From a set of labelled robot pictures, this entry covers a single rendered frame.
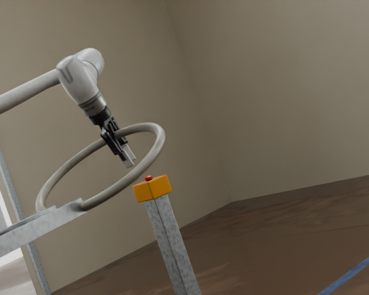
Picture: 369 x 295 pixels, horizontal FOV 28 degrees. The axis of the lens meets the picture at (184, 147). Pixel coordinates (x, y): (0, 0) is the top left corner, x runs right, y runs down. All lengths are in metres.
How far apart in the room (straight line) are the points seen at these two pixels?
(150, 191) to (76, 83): 0.86
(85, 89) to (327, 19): 5.95
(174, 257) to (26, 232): 1.34
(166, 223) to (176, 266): 0.19
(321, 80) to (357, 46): 0.61
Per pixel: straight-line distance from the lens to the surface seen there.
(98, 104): 2.54
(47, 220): 2.11
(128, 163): 2.63
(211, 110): 9.49
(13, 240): 2.01
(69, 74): 2.50
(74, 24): 8.65
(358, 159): 8.42
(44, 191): 2.52
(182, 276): 3.30
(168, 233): 3.26
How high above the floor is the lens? 1.32
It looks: 3 degrees down
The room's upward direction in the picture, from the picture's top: 19 degrees counter-clockwise
